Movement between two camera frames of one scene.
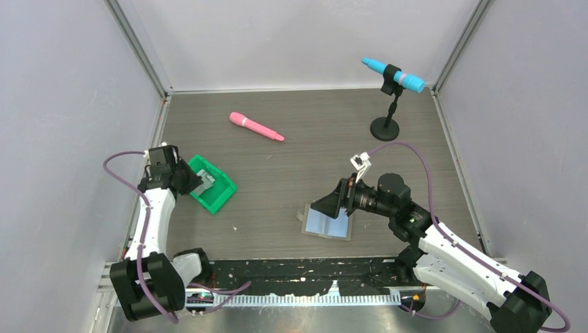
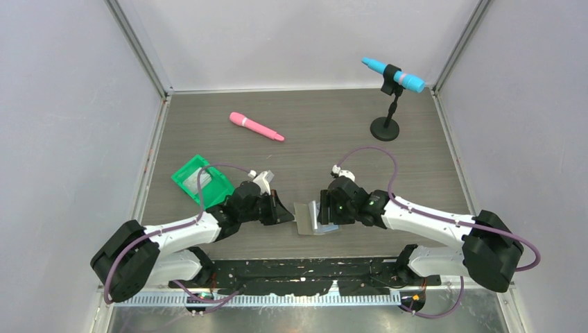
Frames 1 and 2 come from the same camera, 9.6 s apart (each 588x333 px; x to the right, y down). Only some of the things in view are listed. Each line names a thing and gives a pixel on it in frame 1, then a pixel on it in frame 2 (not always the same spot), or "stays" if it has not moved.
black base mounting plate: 286,277 stays
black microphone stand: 387,128 stays
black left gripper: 194,180 -> 277,212
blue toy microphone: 408,82 stays
